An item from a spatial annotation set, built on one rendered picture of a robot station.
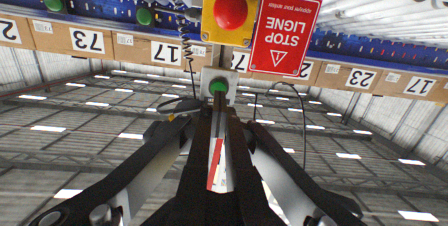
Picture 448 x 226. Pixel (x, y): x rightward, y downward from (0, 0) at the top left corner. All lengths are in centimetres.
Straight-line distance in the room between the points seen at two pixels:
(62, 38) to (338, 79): 157
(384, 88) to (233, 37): 126
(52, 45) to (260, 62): 114
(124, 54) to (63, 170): 1097
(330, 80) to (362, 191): 1249
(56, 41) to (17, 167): 1206
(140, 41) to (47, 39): 47
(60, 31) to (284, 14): 111
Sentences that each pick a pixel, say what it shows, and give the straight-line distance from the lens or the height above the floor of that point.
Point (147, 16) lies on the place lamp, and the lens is 89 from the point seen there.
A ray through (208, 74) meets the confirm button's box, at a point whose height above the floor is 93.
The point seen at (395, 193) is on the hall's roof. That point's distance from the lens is 1503.
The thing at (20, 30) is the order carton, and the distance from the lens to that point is 134.
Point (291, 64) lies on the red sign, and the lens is 32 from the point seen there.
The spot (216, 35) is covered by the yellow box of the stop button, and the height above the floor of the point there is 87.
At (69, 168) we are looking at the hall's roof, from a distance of 1155.
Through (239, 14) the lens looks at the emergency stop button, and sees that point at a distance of 19.
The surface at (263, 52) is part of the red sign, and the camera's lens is 29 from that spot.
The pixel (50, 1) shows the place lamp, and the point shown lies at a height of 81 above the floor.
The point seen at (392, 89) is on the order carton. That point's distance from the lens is 145.
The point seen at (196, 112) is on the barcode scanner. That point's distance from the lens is 28.
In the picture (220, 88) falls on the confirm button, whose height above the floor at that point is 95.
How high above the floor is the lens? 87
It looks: 20 degrees up
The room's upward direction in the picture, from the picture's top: 172 degrees counter-clockwise
